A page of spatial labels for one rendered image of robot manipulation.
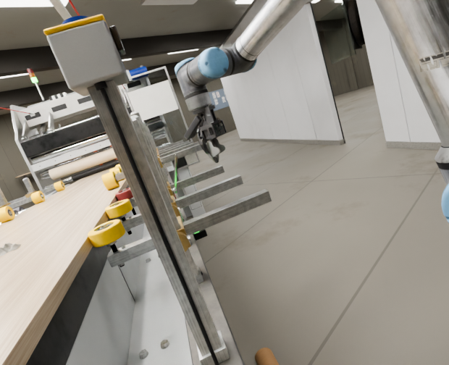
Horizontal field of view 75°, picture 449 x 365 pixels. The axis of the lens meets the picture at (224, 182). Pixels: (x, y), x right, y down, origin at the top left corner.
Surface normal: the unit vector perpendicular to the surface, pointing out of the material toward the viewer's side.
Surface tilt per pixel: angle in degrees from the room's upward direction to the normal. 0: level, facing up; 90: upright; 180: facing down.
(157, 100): 90
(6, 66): 90
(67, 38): 90
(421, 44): 91
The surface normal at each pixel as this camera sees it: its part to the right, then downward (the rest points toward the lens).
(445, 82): -0.73, 0.38
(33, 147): 0.23, 0.15
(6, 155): 0.65, -0.05
